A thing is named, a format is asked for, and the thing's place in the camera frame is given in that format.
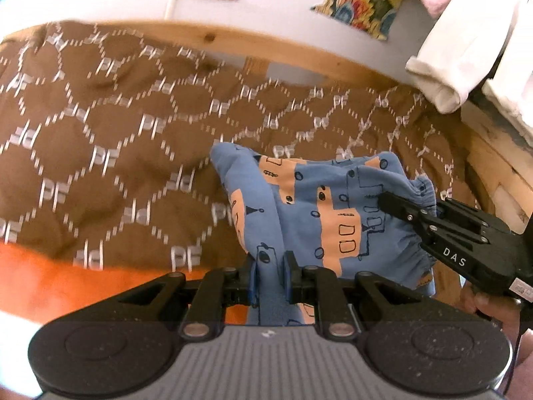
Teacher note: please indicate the colourful striped bedsheet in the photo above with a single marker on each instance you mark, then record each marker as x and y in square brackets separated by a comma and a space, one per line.
[39, 289]

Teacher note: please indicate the white folded cloth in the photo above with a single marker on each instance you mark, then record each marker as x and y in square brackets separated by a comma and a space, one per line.
[479, 43]

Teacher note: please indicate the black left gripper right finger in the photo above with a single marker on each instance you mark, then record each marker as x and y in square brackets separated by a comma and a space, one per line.
[320, 287]

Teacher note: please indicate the person's right hand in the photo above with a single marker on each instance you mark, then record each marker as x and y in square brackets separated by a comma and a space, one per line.
[504, 310]

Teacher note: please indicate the brown PF patterned blanket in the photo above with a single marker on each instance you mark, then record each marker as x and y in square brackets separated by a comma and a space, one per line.
[106, 135]

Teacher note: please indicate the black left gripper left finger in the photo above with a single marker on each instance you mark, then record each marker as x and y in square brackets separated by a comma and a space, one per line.
[218, 290]

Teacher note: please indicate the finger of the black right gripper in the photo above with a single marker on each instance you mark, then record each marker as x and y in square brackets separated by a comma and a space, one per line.
[406, 208]

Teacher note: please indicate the blue patterned child pants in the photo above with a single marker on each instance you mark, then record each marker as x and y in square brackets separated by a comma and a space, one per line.
[325, 213]

